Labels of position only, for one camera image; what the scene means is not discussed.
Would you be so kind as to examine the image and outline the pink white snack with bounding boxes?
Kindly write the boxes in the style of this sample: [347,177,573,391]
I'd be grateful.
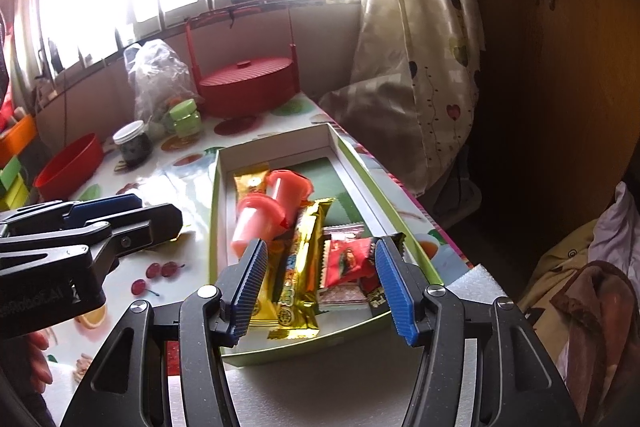
[321,222,366,248]

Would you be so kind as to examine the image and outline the clear plastic bag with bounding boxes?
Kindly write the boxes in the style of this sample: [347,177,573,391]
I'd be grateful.
[124,39,200,124]

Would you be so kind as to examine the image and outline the black triangular snack packet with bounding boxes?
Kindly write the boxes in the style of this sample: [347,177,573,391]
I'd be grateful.
[358,237,388,317]

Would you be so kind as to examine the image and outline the floral beige curtain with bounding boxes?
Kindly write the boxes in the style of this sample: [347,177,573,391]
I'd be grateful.
[319,0,484,195]

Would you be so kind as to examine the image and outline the red black snack packet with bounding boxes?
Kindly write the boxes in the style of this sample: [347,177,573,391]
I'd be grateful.
[320,237,375,289]

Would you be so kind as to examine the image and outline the green lidded jar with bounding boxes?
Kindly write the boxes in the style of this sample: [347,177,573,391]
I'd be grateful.
[168,98,202,139]

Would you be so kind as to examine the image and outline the green yellow stacked boxes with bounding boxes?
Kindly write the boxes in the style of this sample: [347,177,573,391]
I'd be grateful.
[0,156,29,211]

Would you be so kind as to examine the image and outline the green and white cardboard box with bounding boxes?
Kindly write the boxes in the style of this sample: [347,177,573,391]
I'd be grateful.
[209,124,442,366]

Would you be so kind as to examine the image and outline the pile of clothes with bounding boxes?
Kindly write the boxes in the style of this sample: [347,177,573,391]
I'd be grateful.
[518,182,639,426]

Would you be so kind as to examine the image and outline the orange storage box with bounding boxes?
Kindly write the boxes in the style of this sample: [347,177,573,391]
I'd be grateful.
[0,115,38,168]

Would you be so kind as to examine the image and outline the dark jar with clear lid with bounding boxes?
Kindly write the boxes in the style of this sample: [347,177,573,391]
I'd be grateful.
[113,120,152,168]

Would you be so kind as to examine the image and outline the red-lidded pink jelly cup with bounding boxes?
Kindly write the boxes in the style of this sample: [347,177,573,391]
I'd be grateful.
[230,193,287,258]

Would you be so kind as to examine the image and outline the person's left hand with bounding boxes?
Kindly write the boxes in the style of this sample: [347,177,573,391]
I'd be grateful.
[26,331,53,395]

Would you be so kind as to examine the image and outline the yellow chip bag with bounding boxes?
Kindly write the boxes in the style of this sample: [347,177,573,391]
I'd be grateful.
[230,164,286,327]

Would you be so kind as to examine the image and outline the gold foil snack bar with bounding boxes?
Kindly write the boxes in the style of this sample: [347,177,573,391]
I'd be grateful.
[267,197,334,340]

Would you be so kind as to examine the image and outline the red oval bowl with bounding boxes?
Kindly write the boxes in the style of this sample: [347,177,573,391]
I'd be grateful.
[34,133,104,202]

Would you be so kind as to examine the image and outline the red basket with handle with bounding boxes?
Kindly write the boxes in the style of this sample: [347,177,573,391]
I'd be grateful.
[184,6,302,119]

